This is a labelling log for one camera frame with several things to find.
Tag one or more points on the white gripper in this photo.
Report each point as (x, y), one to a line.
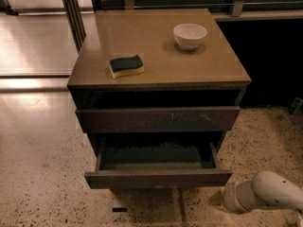
(230, 195)

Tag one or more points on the dark drawer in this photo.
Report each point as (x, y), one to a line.
(140, 176)
(158, 119)

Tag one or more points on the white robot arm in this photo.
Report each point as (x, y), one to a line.
(265, 191)

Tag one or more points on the dark top drawer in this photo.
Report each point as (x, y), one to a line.
(158, 119)

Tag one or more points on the brown drawer cabinet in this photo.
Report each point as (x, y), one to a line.
(209, 76)

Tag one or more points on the black tape floor marker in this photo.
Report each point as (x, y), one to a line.
(119, 209)

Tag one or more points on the small dark floor object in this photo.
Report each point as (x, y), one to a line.
(296, 105)

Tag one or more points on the yellow sponge with dark pad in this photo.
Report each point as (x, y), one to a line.
(122, 67)

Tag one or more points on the white ceramic bowl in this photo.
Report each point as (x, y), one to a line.
(189, 36)

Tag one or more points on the dark vertical post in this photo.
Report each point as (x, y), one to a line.
(72, 11)

